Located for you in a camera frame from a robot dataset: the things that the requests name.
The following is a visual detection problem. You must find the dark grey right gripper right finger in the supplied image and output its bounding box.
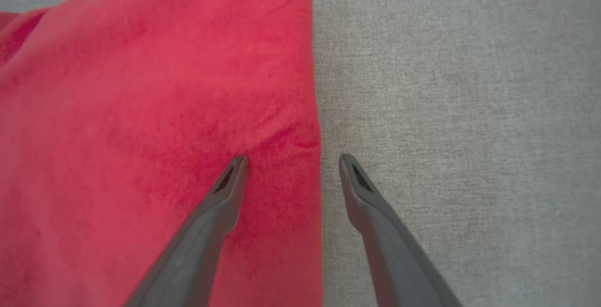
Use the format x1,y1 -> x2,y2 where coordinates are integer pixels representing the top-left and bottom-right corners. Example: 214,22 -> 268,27
339,153 -> 463,307

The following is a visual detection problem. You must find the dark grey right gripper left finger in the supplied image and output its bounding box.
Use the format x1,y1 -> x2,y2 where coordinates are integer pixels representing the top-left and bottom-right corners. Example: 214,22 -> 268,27
123,155 -> 250,307

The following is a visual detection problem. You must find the red garment with thin white stripes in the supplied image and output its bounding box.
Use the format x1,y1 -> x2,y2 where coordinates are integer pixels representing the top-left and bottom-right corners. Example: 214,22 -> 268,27
0,0 -> 324,307

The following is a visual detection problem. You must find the grey fabric sofa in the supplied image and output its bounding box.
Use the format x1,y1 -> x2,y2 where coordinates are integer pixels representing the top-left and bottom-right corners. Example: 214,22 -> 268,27
0,0 -> 601,307

